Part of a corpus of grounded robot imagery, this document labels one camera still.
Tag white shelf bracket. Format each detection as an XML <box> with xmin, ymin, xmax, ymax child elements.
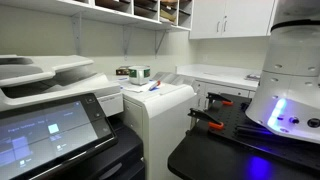
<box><xmin>71</xmin><ymin>12</ymin><xmax>83</xmax><ymax>56</ymax></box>
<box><xmin>154</xmin><ymin>29</ymin><xmax>168</xmax><ymax>56</ymax></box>
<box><xmin>121</xmin><ymin>24</ymin><xmax>133</xmax><ymax>61</ymax></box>

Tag white mail sorter shelf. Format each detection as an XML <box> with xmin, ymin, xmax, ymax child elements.
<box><xmin>0</xmin><ymin>0</ymin><xmax>194</xmax><ymax>33</ymax></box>

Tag printer touchscreen panel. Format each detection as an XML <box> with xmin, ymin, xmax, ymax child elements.
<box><xmin>0</xmin><ymin>92</ymin><xmax>119</xmax><ymax>180</ymax></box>

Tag white wall cabinet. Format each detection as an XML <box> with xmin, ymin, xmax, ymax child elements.
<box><xmin>189</xmin><ymin>0</ymin><xmax>278</xmax><ymax>40</ymax></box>

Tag white counter base cabinet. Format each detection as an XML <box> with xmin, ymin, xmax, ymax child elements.
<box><xmin>175</xmin><ymin>63</ymin><xmax>263</xmax><ymax>111</ymax></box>

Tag black clamp orange handle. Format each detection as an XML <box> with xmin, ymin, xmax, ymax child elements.
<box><xmin>205</xmin><ymin>92</ymin><xmax>234</xmax><ymax>107</ymax></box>
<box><xmin>187</xmin><ymin>107</ymin><xmax>225</xmax><ymax>131</ymax></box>

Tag black perforated robot table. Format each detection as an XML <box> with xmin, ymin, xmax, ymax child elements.
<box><xmin>167</xmin><ymin>92</ymin><xmax>320</xmax><ymax>180</ymax></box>

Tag white paper sheet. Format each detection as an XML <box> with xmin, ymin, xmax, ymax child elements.
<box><xmin>118</xmin><ymin>77</ymin><xmax>165</xmax><ymax>94</ymax></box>

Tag green and white mug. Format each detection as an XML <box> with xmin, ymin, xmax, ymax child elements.
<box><xmin>128</xmin><ymin>65</ymin><xmax>151</xmax><ymax>86</ymax></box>

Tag white office printer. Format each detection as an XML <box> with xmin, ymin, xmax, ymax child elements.
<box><xmin>0</xmin><ymin>54</ymin><xmax>146</xmax><ymax>180</ymax></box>

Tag red marker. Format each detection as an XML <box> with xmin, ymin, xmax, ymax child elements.
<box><xmin>148</xmin><ymin>80</ymin><xmax>162</xmax><ymax>92</ymax></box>

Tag papers in sorter slot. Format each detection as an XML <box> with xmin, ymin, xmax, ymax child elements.
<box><xmin>159</xmin><ymin>0</ymin><xmax>178</xmax><ymax>24</ymax></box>

